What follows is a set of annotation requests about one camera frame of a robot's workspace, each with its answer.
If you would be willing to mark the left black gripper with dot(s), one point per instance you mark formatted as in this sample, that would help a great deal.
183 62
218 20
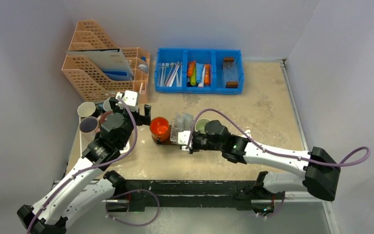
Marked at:
141 119

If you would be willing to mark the peach plastic desk organizer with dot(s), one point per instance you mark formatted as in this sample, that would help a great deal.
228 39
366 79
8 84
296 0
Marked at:
90 82

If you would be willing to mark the clear glass toothbrush holder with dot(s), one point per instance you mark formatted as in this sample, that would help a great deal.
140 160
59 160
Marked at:
173 134

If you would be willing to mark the blue plastic compartment bin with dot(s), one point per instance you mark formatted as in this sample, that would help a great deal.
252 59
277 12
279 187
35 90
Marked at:
213 57

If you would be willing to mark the brown wooden oval tray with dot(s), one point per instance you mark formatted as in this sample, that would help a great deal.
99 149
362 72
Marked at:
165 142

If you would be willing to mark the cream ceramic mug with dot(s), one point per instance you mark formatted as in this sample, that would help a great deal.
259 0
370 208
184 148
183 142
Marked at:
86 109

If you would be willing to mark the white paper folder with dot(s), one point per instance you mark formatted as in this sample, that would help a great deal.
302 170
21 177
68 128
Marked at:
108 60

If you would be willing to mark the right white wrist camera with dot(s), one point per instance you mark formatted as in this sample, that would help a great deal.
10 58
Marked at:
182 140

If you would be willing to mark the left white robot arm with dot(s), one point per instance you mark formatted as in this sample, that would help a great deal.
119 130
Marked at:
88 182

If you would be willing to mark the yellow green small tube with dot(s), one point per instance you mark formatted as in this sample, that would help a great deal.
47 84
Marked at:
193 81

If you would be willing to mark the white red capped tube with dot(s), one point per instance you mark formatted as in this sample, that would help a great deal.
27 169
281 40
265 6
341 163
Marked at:
202 82

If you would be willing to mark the white plastic cup bin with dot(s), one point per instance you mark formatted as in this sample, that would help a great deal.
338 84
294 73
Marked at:
83 142

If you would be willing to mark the beige grey toothbrush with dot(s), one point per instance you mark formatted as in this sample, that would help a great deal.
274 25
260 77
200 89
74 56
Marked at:
169 74

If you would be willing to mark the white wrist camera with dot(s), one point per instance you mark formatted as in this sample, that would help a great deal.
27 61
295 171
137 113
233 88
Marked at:
182 140
130 98

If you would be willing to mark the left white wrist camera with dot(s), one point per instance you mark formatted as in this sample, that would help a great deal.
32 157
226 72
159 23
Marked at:
130 98

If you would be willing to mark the light green ceramic mug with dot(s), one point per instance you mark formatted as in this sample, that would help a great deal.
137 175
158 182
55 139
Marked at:
200 125

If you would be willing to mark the orange translucent cup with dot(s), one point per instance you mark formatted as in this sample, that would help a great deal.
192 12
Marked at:
160 129

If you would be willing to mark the blue small tube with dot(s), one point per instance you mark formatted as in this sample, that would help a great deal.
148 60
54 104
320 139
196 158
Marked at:
199 72

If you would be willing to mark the orange small tube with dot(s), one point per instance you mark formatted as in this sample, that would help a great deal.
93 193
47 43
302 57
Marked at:
191 68

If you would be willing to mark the maroon ceramic mug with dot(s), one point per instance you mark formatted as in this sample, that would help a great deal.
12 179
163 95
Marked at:
103 117

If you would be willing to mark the black aluminium base frame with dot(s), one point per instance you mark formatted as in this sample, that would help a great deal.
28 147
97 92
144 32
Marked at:
241 195

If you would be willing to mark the brown wooden block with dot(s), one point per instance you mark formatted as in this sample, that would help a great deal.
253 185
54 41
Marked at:
232 84

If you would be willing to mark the purple ceramic mug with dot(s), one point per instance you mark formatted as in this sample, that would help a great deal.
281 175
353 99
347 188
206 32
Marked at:
88 125

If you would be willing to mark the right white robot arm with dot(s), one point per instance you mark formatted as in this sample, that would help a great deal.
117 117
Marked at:
307 171

